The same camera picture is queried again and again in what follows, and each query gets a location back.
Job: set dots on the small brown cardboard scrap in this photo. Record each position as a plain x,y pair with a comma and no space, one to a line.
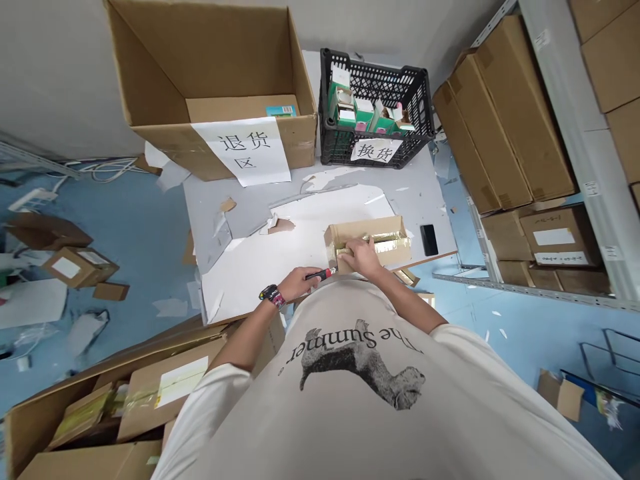
228,205

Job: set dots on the metal shelf with cartons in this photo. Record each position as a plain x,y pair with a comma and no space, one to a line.
510,125

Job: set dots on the cardboard parcel with white label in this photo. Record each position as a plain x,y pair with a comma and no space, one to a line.
75,267

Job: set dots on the person's right fingers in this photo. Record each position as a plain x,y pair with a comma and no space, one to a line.
352,247

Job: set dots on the person's body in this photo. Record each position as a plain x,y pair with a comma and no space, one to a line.
375,425

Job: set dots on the flat brown cardboard box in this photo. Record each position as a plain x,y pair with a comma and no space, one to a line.
47,232

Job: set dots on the black plastic crate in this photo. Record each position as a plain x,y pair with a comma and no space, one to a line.
380,80

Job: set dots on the teal packet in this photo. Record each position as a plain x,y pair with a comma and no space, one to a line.
279,111

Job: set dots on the taped cardboard offcut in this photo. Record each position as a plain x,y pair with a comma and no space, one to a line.
407,277

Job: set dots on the large white paper sign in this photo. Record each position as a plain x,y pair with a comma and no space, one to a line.
245,150

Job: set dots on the person's right hand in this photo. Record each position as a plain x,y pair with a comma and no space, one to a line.
361,260

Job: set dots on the small taped cardboard box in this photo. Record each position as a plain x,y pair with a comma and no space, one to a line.
387,240

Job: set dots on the white power strip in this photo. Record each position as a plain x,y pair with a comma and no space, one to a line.
32,199

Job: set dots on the small cardboard piece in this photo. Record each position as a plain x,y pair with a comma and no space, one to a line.
111,291

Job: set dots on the person's left fingers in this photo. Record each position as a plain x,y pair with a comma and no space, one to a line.
311,281

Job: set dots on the black smartphone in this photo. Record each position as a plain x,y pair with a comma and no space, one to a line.
429,240

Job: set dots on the person's left hand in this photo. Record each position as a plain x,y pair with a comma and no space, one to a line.
296,285

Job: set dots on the small white paper sign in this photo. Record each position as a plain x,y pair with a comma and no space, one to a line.
376,151

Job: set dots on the folded cardboard piece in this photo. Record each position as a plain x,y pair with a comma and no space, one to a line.
562,395

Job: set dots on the red and black utility knife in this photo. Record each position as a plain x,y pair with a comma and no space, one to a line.
322,274

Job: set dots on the blue metal frame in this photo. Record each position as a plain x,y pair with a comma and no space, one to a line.
617,352

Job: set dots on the open carton of parcels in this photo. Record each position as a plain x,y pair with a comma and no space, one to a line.
60,400

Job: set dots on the large open cardboard box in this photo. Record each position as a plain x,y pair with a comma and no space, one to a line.
170,65

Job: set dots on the group of green product boxes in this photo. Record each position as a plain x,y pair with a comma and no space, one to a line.
362,112

